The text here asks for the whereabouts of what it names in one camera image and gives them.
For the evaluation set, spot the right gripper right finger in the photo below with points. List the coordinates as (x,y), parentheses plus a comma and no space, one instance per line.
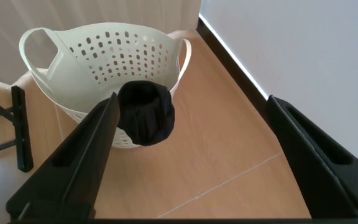
(337,193)

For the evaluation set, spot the white laundry basket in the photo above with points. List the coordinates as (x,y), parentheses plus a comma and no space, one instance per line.
(73,87)

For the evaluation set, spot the black clothes rack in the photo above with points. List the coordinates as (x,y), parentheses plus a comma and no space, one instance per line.
(22,140)

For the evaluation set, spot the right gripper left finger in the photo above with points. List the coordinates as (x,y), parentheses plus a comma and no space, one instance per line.
(57,186)

